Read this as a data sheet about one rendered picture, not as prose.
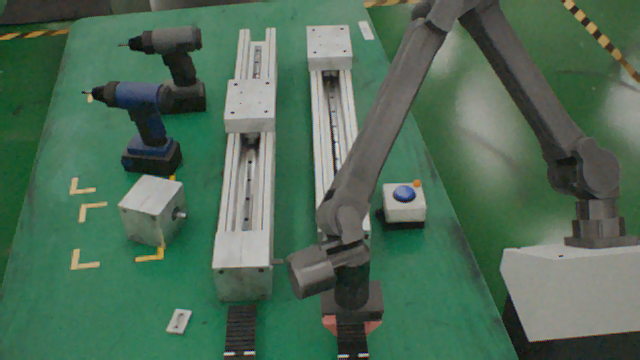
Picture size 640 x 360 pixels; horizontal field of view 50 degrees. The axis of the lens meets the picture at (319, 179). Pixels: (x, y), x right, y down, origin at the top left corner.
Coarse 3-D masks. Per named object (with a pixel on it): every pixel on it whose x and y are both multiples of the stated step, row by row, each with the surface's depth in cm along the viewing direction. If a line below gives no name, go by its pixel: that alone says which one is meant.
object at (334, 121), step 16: (320, 80) 169; (336, 80) 176; (320, 96) 164; (336, 96) 170; (352, 96) 163; (320, 112) 159; (336, 112) 163; (352, 112) 158; (320, 128) 154; (336, 128) 158; (352, 128) 154; (320, 144) 149; (336, 144) 154; (352, 144) 149; (320, 160) 145; (336, 160) 150; (320, 176) 141; (320, 192) 138; (368, 224) 130; (320, 240) 131; (368, 240) 131
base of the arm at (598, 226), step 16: (576, 208) 122; (592, 208) 118; (608, 208) 118; (576, 224) 120; (592, 224) 117; (608, 224) 117; (624, 224) 119; (576, 240) 120; (592, 240) 115; (608, 240) 115; (624, 240) 115
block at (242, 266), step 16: (224, 240) 126; (240, 240) 126; (256, 240) 126; (224, 256) 123; (240, 256) 123; (256, 256) 123; (224, 272) 122; (240, 272) 122; (256, 272) 123; (224, 288) 125; (240, 288) 125; (256, 288) 125
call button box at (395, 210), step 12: (384, 192) 141; (420, 192) 141; (384, 204) 141; (396, 204) 138; (408, 204) 138; (420, 204) 138; (384, 216) 142; (396, 216) 138; (408, 216) 138; (420, 216) 139; (396, 228) 141; (408, 228) 141; (420, 228) 141
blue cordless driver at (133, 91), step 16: (96, 96) 146; (112, 96) 145; (128, 96) 144; (144, 96) 143; (160, 96) 143; (128, 112) 149; (144, 112) 147; (144, 128) 150; (160, 128) 150; (128, 144) 154; (144, 144) 153; (160, 144) 152; (176, 144) 156; (128, 160) 154; (144, 160) 153; (160, 160) 153; (176, 160) 156
